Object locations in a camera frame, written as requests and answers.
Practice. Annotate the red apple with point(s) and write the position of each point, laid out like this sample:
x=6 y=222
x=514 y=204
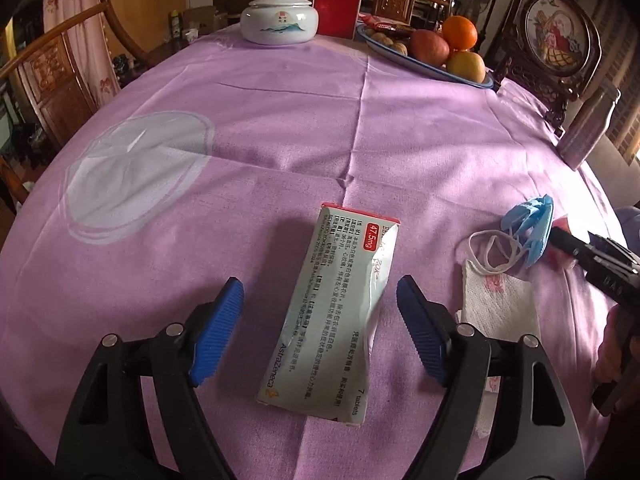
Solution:
x=430 y=47

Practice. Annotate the small spray bottle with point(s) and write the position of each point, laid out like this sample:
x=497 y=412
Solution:
x=175 y=24

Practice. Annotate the red box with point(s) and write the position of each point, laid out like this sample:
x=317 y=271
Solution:
x=337 y=7

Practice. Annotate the person's right hand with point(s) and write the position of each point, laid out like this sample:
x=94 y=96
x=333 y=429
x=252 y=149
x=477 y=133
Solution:
x=607 y=355

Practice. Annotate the blue rimmed fruit plate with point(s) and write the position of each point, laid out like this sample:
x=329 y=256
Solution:
x=425 y=66

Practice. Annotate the red snack packet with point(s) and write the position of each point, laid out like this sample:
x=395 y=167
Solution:
x=385 y=24

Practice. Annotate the white paper napkin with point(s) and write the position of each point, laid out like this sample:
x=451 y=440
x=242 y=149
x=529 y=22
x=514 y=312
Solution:
x=500 y=310

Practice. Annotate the purple tablecloth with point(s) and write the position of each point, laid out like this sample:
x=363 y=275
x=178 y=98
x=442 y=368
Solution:
x=300 y=125

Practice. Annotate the blue face mask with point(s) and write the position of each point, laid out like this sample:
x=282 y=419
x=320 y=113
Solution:
x=532 y=217

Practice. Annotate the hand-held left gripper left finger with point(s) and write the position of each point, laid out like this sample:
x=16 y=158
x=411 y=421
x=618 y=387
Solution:
x=217 y=330

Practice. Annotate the pink flowered curtain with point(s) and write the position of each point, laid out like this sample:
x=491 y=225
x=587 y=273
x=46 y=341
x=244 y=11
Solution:
x=75 y=10

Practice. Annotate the cardboard box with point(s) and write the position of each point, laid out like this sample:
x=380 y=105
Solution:
x=202 y=20

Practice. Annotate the white ceramic lidded jar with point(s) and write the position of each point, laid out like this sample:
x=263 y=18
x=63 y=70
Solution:
x=280 y=20

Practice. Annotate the white medicine box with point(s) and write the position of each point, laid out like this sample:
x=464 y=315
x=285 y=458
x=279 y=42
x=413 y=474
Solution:
x=325 y=310

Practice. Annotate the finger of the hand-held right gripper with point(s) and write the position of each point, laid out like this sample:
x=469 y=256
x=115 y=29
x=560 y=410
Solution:
x=570 y=242
x=612 y=249

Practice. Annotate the yellow apple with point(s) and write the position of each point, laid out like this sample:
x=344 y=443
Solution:
x=465 y=66

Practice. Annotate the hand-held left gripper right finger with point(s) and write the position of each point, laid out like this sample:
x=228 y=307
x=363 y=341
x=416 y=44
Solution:
x=422 y=330

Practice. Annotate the walnut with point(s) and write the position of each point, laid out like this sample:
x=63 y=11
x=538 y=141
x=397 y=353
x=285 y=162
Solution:
x=381 y=39
x=399 y=48

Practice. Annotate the painted plate on carved stand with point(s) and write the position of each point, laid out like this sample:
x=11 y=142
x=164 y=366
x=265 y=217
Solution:
x=555 y=35

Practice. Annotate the orange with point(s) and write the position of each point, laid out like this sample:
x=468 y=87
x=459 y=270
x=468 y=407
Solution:
x=460 y=32

